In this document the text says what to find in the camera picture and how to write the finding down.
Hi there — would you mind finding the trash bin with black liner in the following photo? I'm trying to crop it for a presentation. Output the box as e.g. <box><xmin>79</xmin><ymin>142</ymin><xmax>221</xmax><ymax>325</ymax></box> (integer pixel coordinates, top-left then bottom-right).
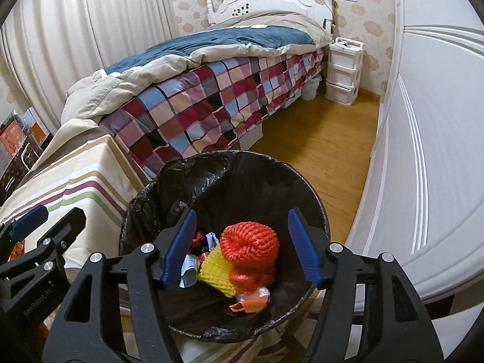
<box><xmin>118</xmin><ymin>150</ymin><xmax>331</xmax><ymax>345</ymax></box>

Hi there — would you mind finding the cream curtain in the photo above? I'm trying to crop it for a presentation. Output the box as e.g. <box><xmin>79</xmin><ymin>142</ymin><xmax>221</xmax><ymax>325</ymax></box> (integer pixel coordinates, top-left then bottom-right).
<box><xmin>0</xmin><ymin>0</ymin><xmax>179</xmax><ymax>122</ymax></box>

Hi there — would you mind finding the white plastic drawer unit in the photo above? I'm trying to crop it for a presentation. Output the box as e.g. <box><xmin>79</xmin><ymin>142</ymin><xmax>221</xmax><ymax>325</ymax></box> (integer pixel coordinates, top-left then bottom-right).
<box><xmin>324</xmin><ymin>37</ymin><xmax>365</xmax><ymax>106</ymax></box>

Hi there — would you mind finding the red plastic bag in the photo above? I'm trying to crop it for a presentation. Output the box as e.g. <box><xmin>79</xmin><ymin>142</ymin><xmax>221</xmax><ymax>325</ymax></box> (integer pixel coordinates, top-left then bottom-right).
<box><xmin>230</xmin><ymin>263</ymin><xmax>277</xmax><ymax>293</ymax></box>

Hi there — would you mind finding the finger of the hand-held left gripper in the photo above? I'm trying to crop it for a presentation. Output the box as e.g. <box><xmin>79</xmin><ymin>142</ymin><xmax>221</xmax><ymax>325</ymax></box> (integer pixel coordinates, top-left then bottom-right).
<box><xmin>0</xmin><ymin>204</ymin><xmax>49</xmax><ymax>243</ymax></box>
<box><xmin>8</xmin><ymin>207</ymin><xmax>87</xmax><ymax>273</ymax></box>

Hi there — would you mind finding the white plastic bucket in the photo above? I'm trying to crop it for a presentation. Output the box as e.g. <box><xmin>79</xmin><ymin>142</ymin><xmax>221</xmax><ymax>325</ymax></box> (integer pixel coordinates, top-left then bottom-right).
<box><xmin>300</xmin><ymin>76</ymin><xmax>324</xmax><ymax>101</ymax></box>

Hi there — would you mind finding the orange and white carton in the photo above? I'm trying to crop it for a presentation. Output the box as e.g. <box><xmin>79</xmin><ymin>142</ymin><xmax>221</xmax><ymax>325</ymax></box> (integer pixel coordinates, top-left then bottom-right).
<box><xmin>22</xmin><ymin>107</ymin><xmax>52</xmax><ymax>149</ymax></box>

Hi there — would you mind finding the orange foam fruit net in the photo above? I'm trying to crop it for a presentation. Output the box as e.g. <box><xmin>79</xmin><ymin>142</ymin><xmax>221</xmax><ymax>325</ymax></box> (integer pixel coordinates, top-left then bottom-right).
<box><xmin>219</xmin><ymin>222</ymin><xmax>281</xmax><ymax>269</ymax></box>

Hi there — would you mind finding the yellow foam fruit net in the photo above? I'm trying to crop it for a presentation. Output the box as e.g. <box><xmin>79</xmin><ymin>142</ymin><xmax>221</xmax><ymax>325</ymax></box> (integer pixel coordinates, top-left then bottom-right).
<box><xmin>196</xmin><ymin>244</ymin><xmax>237</xmax><ymax>298</ymax></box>

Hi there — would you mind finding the white and orange cardboard box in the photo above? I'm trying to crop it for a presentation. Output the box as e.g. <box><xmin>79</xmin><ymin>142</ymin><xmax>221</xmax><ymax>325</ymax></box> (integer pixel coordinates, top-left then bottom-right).
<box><xmin>0</xmin><ymin>118</ymin><xmax>24</xmax><ymax>160</ymax></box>

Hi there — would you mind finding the white bed headboard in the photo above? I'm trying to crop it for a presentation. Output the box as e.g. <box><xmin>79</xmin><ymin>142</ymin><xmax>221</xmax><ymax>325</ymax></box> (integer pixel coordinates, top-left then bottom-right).
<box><xmin>205</xmin><ymin>0</ymin><xmax>335</xmax><ymax>29</ymax></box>

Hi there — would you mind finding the bed with plaid sheet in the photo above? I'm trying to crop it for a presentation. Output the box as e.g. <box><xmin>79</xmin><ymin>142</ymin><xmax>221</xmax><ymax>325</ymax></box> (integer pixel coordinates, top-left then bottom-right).
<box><xmin>60</xmin><ymin>9</ymin><xmax>334</xmax><ymax>126</ymax></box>

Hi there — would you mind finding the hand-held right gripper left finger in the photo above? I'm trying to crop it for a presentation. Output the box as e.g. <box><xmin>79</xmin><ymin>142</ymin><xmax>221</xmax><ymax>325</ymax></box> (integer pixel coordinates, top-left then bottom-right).
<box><xmin>41</xmin><ymin>208</ymin><xmax>198</xmax><ymax>363</ymax></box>

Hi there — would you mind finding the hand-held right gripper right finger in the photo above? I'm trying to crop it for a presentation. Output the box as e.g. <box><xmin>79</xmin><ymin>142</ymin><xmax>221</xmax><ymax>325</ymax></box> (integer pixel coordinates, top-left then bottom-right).
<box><xmin>287</xmin><ymin>208</ymin><xmax>444</xmax><ymax>363</ymax></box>

